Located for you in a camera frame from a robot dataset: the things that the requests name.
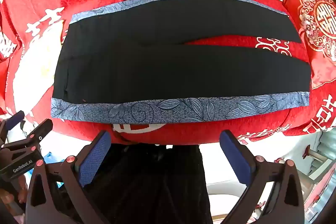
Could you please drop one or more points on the person's black clothing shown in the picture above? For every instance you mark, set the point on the person's black clothing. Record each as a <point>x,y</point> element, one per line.
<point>147,187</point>

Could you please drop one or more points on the grey metal frame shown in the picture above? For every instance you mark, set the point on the grey metal frame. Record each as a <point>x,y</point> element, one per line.
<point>319,158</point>

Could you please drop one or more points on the cream cloth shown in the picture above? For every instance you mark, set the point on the cream cloth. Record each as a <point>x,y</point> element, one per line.
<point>36,69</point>

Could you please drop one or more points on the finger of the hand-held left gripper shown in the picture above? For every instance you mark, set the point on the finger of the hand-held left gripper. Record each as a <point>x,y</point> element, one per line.
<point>13,120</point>
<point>39,132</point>

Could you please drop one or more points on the black pants with blue trim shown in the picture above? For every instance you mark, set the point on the black pants with blue trim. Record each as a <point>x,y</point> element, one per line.
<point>157,74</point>

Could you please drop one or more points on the blue plastic stool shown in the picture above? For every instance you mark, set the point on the blue plastic stool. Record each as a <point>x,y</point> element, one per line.
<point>51,158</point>

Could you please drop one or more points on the red sequin pillow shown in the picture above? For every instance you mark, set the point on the red sequin pillow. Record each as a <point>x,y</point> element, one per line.
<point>320,16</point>

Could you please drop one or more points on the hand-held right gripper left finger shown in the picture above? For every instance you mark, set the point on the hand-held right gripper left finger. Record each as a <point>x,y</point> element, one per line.
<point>94,157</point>

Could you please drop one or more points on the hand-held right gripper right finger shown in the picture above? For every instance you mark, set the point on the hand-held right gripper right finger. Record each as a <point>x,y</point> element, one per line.
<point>236,158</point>

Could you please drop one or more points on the white plastic basin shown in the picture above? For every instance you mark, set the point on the white plastic basin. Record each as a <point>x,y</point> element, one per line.
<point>225,188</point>

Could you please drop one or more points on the person's left hand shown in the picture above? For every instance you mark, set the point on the person's left hand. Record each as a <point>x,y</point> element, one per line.
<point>22,187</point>

